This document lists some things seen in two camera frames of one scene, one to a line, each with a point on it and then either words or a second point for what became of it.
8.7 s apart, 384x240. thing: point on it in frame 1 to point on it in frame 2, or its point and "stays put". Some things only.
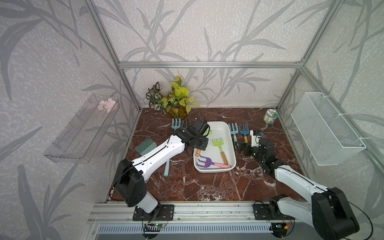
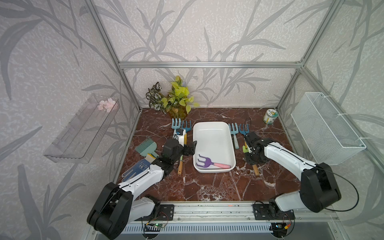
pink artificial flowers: [109, 105] stays put
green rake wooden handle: [219, 144] to [245, 150]
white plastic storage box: [220, 130] stays put
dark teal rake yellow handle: [244, 132] stays put
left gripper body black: [201, 143] to [183, 151]
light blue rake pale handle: [233, 132] stays put
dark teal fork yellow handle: [186, 126] stays put
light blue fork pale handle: [176, 126] stays put
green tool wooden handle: [208, 132] to [180, 165]
